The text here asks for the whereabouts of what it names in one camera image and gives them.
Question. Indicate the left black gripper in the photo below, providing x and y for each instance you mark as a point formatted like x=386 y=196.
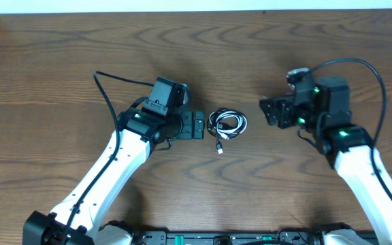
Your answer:
x=186 y=124

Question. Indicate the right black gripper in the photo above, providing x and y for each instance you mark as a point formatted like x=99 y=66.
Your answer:
x=285 y=113

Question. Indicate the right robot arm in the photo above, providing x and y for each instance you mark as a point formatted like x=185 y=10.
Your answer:
x=322 y=107

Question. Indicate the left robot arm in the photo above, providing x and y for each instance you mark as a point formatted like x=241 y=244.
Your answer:
x=148 y=122

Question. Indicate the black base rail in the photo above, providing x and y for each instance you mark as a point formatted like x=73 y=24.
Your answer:
x=216 y=238

